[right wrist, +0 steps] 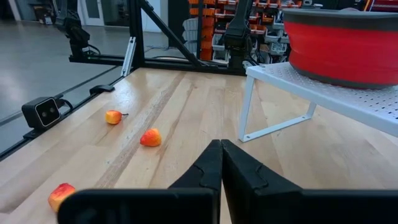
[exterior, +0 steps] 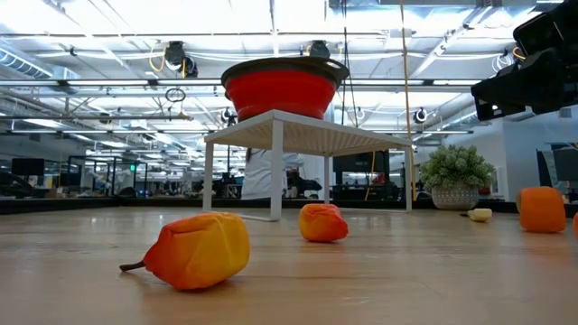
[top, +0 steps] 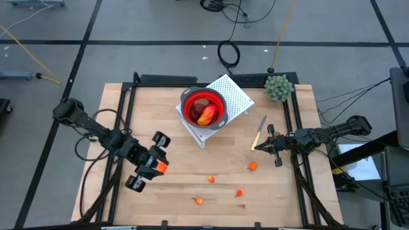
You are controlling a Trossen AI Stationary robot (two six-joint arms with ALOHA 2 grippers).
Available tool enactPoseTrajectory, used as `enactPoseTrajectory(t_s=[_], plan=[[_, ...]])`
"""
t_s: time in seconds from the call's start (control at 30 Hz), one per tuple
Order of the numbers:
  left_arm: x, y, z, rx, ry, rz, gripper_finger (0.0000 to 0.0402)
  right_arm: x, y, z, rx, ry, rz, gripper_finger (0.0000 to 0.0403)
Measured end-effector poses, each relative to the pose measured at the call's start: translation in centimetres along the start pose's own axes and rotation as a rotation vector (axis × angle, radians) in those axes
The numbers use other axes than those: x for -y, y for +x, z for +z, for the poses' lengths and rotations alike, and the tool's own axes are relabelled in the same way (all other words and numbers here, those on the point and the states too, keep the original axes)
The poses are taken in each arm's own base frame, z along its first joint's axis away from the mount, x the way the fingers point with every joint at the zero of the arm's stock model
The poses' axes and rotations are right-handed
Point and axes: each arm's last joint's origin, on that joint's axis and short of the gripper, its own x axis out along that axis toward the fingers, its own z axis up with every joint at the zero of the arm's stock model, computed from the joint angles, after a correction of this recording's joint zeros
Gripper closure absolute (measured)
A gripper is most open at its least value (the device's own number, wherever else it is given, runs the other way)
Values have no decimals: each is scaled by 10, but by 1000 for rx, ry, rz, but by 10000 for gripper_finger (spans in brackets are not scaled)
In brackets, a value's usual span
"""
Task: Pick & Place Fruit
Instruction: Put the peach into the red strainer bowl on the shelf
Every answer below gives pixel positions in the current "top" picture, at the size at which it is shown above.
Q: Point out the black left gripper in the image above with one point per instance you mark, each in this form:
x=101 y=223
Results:
x=137 y=155

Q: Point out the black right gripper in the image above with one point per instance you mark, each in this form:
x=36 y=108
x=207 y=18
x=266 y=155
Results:
x=284 y=141

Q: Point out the small yellow-orange fruit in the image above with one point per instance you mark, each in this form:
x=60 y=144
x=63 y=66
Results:
x=162 y=167

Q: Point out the round orange fruit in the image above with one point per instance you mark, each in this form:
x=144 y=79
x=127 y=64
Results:
x=253 y=166

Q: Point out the red-orange fruit with stem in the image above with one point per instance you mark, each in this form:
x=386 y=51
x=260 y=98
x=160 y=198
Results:
x=240 y=192

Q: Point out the orange fruit with stem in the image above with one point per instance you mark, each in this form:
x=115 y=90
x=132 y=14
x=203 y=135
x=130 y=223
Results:
x=199 y=201

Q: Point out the small peach fruit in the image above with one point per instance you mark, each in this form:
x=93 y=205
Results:
x=211 y=179

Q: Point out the red collapsible bowl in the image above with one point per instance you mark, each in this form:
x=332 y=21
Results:
x=221 y=107

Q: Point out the red yellow mango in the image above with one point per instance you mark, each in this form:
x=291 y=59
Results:
x=208 y=115

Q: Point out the brown kiwi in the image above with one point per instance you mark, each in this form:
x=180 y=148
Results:
x=202 y=102

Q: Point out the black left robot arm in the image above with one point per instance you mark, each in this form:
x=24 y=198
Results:
x=92 y=124

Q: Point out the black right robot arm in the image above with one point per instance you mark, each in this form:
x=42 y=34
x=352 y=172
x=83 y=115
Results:
x=332 y=131

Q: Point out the green artificial plant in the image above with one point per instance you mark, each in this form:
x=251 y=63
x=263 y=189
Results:
x=278 y=88

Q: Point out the white perforated metal shelf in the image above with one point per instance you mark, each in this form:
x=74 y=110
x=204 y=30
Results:
x=236 y=96

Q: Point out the black textured panel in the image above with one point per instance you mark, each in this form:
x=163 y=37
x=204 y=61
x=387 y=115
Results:
x=252 y=78

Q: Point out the small yellow object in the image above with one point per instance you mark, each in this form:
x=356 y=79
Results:
x=338 y=171

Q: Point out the light grey bar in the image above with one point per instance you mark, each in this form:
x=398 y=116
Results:
x=118 y=228

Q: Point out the white board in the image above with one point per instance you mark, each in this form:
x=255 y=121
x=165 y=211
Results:
x=364 y=169

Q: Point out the black diagonal bar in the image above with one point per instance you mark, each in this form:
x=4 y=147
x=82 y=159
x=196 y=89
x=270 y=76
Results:
x=377 y=143

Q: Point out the dark grey monitor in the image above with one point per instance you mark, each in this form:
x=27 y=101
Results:
x=397 y=166

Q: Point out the grey cabinet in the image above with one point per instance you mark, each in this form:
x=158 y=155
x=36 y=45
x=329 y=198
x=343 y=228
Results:
x=401 y=105

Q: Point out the black keyboard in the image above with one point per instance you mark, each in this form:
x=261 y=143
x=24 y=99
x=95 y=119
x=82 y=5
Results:
x=399 y=204

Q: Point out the black plug on yellow lead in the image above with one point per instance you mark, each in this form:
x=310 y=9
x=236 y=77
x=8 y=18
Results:
x=39 y=75

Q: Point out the black floor object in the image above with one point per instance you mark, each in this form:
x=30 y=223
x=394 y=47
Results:
x=4 y=107

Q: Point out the grey-blue stand foot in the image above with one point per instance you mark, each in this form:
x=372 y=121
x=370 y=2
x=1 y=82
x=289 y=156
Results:
x=36 y=3
x=16 y=75

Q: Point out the black table edge bracket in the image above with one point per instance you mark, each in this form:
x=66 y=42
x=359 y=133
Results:
x=164 y=223
x=257 y=225

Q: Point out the black aluminium frame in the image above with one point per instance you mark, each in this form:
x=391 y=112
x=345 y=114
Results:
x=159 y=85

